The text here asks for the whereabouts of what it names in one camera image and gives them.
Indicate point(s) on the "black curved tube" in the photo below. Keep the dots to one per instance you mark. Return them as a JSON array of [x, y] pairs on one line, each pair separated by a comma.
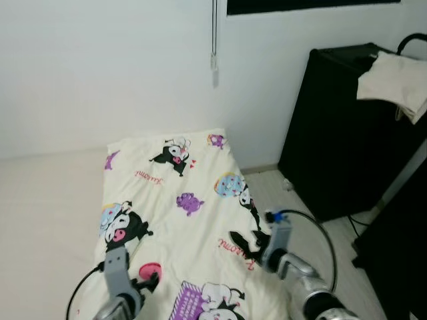
[[408, 38]]

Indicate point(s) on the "cream sheeted mattress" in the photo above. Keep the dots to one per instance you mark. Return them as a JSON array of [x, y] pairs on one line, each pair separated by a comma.
[[40, 220]]

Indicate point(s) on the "black stand base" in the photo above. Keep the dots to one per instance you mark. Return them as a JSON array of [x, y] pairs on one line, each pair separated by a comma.
[[400, 266]]

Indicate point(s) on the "cream folded cloth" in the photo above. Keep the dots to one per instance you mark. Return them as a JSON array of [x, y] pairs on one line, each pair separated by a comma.
[[397, 83]]

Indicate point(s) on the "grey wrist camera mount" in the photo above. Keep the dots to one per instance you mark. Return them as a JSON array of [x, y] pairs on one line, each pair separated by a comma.
[[280, 236], [117, 270]]

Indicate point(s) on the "dark window pane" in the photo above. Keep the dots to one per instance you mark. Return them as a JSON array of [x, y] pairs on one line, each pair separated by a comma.
[[313, 5]]

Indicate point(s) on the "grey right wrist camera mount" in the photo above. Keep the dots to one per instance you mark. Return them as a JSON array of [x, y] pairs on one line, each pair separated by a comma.
[[280, 236]]

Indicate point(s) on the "cream cartoon print blanket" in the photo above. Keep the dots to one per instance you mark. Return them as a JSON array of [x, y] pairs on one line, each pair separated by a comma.
[[193, 180]]

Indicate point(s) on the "black cabinet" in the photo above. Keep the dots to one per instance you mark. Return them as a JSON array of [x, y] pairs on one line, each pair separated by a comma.
[[333, 146]]

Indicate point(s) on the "grey metal pole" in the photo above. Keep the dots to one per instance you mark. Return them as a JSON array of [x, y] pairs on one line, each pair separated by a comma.
[[400, 180]]

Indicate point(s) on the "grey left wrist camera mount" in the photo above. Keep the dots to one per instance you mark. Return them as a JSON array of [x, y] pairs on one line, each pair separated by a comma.
[[117, 270]]

